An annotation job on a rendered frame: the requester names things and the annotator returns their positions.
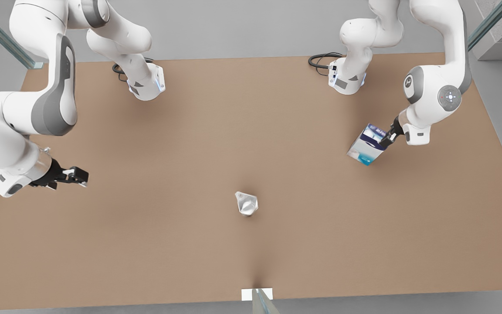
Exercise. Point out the white and blue carton box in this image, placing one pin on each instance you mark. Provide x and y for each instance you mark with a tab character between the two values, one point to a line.
366	146

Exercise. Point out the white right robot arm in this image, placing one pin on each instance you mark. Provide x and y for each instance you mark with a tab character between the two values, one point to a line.
50	100

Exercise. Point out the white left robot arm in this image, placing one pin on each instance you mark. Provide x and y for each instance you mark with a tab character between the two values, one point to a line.
434	87

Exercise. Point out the crumpled white paper ball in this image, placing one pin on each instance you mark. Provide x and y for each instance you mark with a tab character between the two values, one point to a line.
246	203

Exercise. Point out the silver frame post with foot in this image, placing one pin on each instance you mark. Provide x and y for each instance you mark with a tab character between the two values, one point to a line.
259	301

